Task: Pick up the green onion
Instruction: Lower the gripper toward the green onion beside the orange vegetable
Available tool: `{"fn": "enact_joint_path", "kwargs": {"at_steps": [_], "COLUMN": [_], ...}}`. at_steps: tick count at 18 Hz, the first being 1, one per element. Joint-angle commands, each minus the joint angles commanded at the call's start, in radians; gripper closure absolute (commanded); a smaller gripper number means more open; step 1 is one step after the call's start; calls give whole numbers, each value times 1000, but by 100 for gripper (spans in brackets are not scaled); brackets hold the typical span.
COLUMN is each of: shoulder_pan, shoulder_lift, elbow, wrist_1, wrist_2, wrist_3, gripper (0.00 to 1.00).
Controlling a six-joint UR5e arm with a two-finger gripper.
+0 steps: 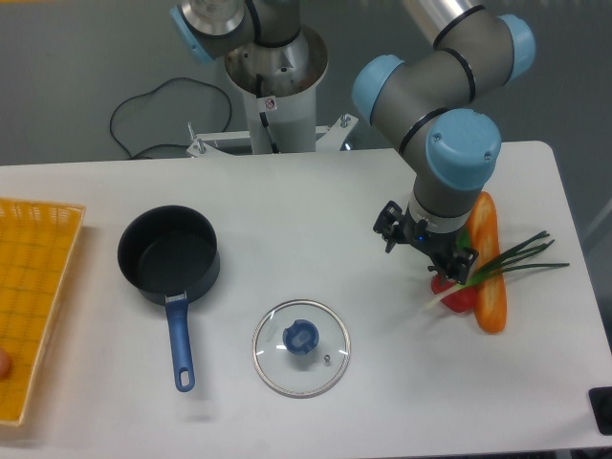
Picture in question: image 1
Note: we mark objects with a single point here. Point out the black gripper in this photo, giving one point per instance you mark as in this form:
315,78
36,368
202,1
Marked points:
430,234

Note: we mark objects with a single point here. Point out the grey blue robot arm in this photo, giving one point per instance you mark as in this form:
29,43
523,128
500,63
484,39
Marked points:
423,109

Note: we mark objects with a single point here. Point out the green onion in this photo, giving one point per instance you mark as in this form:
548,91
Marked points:
507,261

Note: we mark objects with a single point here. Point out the red bell pepper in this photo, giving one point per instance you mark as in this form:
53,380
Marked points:
462,301

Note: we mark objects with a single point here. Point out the orange baguette bread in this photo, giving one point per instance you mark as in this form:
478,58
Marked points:
490,310

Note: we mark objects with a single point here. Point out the glass lid blue knob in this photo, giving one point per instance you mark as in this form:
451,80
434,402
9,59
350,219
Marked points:
300,348

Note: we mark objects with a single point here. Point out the black object table corner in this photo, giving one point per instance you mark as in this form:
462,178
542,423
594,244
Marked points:
601,402

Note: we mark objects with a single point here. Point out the yellow woven basket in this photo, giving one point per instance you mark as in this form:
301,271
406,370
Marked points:
37,242

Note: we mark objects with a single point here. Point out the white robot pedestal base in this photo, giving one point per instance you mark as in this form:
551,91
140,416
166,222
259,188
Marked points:
279,91

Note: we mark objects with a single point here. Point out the dark saucepan blue handle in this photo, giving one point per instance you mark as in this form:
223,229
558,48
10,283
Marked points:
170,255

